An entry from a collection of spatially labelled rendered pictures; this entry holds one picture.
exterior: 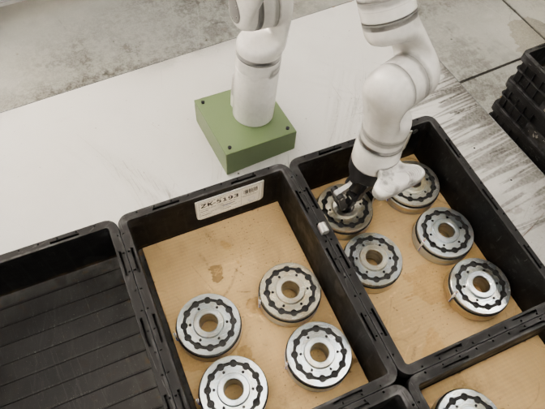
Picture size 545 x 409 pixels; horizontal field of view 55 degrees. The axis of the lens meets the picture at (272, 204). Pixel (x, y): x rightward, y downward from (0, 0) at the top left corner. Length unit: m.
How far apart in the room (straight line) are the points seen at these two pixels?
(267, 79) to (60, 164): 0.50
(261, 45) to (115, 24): 1.65
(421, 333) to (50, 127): 0.92
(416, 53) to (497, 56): 1.99
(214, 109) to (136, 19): 1.49
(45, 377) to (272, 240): 0.42
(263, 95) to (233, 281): 0.40
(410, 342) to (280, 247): 0.27
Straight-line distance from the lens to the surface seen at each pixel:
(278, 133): 1.16
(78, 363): 0.91
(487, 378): 0.95
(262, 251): 0.94
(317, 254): 0.88
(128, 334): 0.90
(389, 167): 0.83
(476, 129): 1.38
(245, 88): 1.09
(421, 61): 0.73
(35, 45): 2.63
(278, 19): 0.99
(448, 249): 0.97
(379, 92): 0.70
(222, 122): 1.17
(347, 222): 0.95
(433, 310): 0.95
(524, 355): 0.99
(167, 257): 0.94
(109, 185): 1.20
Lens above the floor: 1.68
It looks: 59 degrees down
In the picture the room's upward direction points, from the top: 5 degrees clockwise
